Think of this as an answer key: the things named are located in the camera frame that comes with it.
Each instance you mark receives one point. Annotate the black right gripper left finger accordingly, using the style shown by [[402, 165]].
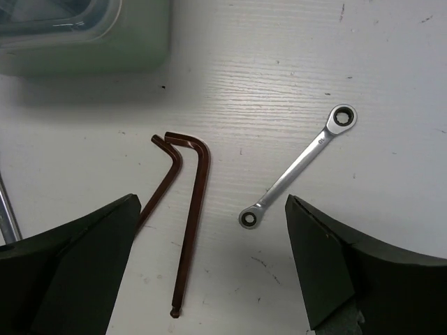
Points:
[[66, 280]]

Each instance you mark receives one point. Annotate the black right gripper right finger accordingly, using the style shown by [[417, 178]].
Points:
[[353, 283]]

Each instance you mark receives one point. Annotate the large silver ratchet wrench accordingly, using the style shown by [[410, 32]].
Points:
[[9, 227]]

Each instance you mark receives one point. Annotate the small silver ratchet wrench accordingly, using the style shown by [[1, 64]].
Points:
[[342, 117]]

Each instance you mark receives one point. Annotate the short brown hex key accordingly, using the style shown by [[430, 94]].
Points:
[[165, 184]]

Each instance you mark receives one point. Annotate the long brown hex key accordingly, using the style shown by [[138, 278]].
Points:
[[193, 219]]

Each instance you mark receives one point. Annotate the green cantilever toolbox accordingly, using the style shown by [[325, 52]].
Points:
[[46, 38]]

